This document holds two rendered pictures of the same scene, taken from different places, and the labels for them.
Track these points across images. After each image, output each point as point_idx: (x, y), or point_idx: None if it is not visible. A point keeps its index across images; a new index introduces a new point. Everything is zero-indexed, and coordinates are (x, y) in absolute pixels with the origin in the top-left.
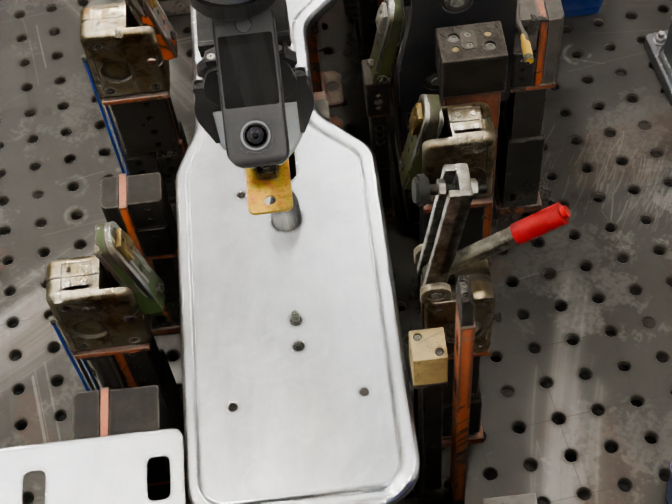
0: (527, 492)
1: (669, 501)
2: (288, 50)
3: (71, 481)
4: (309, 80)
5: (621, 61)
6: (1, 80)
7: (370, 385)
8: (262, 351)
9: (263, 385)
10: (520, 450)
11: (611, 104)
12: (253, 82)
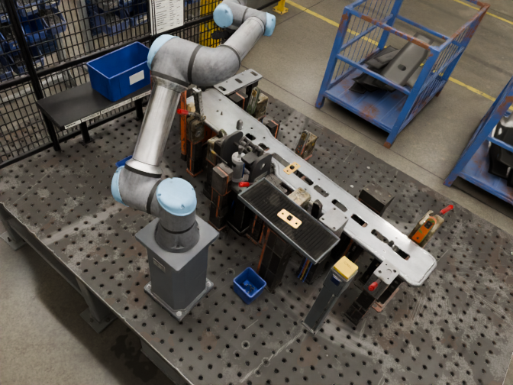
0: (171, 166)
1: None
2: (224, 42)
3: (234, 83)
4: None
5: (216, 276)
6: (354, 189)
7: None
8: (222, 108)
9: (217, 104)
10: (177, 173)
11: (210, 260)
12: (221, 30)
